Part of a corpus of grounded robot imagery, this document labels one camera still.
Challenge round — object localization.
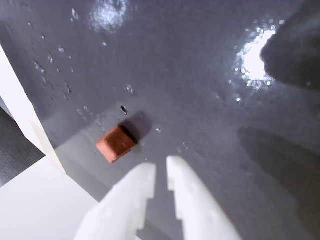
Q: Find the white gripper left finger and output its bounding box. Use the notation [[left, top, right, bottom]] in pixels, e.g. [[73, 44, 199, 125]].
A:
[[73, 162, 157, 240]]

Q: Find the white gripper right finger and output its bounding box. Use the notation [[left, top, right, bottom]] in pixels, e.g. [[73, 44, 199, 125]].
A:
[[166, 155, 242, 240]]

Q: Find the orange-red cube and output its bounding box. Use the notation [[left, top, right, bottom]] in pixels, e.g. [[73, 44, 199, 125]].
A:
[[96, 126, 137, 164]]

